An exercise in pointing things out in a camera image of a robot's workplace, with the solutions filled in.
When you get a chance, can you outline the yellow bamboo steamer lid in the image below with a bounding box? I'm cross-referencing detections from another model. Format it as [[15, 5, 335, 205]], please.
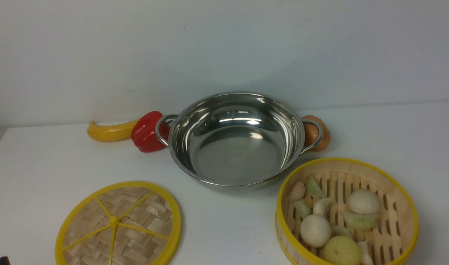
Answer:
[[55, 181, 182, 265]]

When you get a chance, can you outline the yellow bamboo steamer basket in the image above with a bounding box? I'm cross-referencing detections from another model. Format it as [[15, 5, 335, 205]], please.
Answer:
[[275, 158, 419, 265]]

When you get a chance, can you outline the stainless steel pot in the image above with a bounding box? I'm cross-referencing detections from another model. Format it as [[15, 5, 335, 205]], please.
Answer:
[[155, 92, 324, 190]]

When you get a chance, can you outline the red bell pepper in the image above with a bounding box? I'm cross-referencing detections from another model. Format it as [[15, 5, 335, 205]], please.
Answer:
[[131, 111, 165, 153]]

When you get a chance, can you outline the pink dumpling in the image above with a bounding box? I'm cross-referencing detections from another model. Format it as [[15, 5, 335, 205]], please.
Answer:
[[285, 180, 306, 201]]

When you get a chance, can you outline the green dumpling top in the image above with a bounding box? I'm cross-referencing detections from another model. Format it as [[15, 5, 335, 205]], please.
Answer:
[[305, 177, 326, 199]]

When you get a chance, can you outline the green dumpling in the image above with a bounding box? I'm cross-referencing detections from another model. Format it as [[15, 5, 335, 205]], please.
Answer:
[[342, 212, 379, 231], [332, 225, 354, 240], [305, 177, 326, 199], [293, 199, 312, 220]]

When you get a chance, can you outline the yellow banana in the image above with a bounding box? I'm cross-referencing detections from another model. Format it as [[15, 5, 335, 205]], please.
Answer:
[[87, 119, 139, 142]]

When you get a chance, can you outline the green dumpling left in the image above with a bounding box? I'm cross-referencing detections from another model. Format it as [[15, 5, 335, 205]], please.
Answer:
[[293, 199, 312, 220]]

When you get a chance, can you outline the white dumpling centre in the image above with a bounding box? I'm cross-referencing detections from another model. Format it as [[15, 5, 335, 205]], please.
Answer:
[[312, 197, 336, 216]]

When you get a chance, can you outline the white dumpling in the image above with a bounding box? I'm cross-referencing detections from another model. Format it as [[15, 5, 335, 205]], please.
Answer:
[[312, 197, 336, 216], [357, 241, 374, 265]]

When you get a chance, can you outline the white bun lower left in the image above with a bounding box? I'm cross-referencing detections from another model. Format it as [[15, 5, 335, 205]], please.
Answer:
[[300, 214, 332, 248]]

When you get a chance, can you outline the white bun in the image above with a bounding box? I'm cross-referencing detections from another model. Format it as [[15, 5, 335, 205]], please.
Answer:
[[347, 190, 381, 215], [300, 214, 332, 248]]

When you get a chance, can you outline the green dumpling lower middle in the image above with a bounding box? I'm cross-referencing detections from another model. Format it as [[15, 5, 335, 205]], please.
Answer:
[[332, 225, 354, 240]]

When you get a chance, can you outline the white bun upper right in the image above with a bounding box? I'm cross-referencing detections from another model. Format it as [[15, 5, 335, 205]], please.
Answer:
[[347, 190, 381, 215]]

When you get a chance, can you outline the green dumpling right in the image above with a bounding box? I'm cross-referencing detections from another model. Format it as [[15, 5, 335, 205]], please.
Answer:
[[342, 212, 379, 231]]

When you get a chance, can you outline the yellow-green round bun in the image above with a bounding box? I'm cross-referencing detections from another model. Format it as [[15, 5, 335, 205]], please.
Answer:
[[322, 236, 362, 265]]

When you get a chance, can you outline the white dumpling bottom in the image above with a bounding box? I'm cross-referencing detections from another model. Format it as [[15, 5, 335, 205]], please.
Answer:
[[357, 241, 374, 265]]

